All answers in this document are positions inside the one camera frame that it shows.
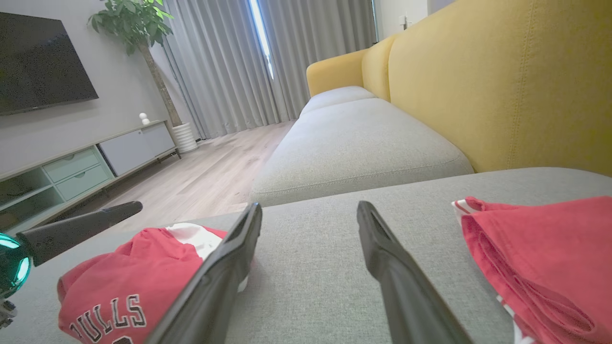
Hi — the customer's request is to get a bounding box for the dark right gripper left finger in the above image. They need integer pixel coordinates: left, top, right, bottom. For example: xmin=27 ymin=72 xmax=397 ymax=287
xmin=146 ymin=203 xmax=263 ymax=344

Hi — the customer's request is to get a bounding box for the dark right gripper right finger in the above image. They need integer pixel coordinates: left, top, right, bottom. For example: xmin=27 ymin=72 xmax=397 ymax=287
xmin=356 ymin=200 xmax=474 ymax=344

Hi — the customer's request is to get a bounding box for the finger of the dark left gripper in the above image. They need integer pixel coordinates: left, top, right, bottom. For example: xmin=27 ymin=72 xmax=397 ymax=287
xmin=17 ymin=201 xmax=143 ymax=267

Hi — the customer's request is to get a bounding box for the red Bulls shorts white stripe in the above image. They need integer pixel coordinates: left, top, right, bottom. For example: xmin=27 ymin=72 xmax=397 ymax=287
xmin=57 ymin=222 xmax=250 ymax=344

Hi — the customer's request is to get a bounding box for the red white basketball jersey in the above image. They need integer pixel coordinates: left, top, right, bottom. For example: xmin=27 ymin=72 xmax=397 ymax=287
xmin=451 ymin=195 xmax=612 ymax=344

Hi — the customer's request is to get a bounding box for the pale green television cabinet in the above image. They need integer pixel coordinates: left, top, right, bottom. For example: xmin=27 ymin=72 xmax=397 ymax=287
xmin=0 ymin=120 xmax=182 ymax=237

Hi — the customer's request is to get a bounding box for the large grey sofa seat cushion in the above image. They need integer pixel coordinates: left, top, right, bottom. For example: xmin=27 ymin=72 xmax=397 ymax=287
xmin=0 ymin=167 xmax=612 ymax=344

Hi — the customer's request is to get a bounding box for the white ribbed plant pot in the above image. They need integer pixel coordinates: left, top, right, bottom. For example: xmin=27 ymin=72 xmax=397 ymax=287
xmin=172 ymin=122 xmax=199 ymax=154

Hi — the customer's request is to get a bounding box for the black flat screen television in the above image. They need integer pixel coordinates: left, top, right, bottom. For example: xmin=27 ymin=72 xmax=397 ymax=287
xmin=0 ymin=12 xmax=99 ymax=117

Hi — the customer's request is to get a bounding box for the small grey sofa seat cushion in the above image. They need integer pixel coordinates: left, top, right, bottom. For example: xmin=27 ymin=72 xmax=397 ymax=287
xmin=300 ymin=86 xmax=378 ymax=116

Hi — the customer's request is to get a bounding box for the green indoor tree plant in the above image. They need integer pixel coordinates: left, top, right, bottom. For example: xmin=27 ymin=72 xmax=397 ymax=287
xmin=87 ymin=0 xmax=185 ymax=128

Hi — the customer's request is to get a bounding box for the grey pleated curtain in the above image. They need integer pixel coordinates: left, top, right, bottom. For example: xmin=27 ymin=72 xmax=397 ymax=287
xmin=258 ymin=0 xmax=379 ymax=121
xmin=162 ymin=0 xmax=280 ymax=140

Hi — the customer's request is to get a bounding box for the narrow yellow sofa back cushion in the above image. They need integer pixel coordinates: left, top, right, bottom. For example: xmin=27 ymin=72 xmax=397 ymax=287
xmin=361 ymin=34 xmax=401 ymax=102

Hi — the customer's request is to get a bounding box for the yellow sofa armrest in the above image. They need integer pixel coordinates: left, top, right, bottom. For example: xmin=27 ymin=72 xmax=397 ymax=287
xmin=306 ymin=48 xmax=370 ymax=98

